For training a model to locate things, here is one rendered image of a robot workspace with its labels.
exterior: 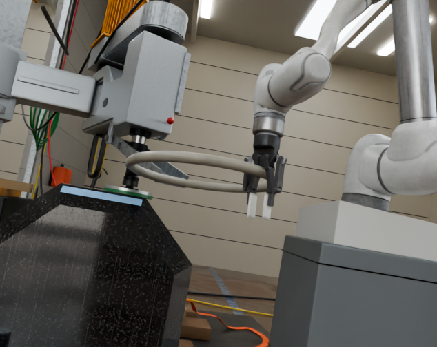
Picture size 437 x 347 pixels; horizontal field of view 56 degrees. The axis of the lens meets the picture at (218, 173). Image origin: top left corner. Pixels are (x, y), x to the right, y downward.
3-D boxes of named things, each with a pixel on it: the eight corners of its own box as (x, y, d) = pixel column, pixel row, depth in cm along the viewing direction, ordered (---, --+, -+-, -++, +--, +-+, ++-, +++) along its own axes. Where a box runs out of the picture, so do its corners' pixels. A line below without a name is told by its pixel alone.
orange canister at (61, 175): (45, 188, 495) (51, 161, 498) (57, 190, 544) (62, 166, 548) (63, 191, 496) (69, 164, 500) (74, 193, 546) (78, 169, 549)
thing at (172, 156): (103, 170, 137) (105, 162, 138) (223, 195, 163) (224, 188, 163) (167, 151, 96) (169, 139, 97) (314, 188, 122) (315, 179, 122)
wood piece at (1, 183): (-11, 186, 216) (-9, 176, 216) (-8, 186, 225) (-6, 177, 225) (29, 192, 222) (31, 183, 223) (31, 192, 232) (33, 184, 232)
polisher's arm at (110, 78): (76, 149, 245) (92, 71, 251) (113, 157, 257) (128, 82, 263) (114, 139, 183) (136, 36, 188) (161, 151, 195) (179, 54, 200)
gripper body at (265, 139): (287, 138, 116) (284, 170, 115) (262, 141, 122) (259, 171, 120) (272, 131, 111) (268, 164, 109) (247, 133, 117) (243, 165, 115)
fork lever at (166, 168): (102, 140, 202) (105, 131, 201) (138, 150, 212) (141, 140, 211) (146, 180, 143) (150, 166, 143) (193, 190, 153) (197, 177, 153)
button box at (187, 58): (167, 113, 191) (178, 56, 194) (172, 115, 192) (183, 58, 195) (174, 111, 184) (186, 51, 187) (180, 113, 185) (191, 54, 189)
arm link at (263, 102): (245, 118, 121) (265, 104, 109) (251, 69, 124) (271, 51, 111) (277, 125, 124) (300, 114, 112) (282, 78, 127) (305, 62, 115)
